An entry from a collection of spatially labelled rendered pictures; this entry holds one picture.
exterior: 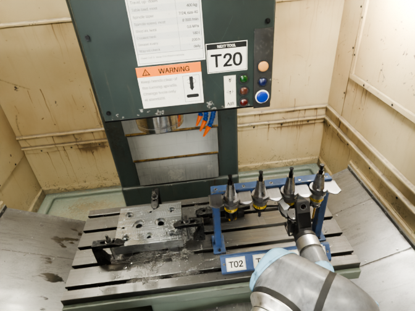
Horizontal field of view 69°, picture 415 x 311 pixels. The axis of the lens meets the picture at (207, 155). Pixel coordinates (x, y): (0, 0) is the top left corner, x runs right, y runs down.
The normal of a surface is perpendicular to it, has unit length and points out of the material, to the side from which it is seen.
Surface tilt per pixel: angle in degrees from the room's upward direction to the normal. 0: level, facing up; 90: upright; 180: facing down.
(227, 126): 90
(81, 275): 0
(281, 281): 8
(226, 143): 90
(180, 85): 90
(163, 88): 90
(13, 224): 24
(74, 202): 0
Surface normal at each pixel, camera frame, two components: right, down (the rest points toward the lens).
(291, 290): 0.11, -0.64
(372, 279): -0.47, -0.71
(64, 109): 0.10, 0.55
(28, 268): 0.34, -0.80
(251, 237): -0.07, -0.83
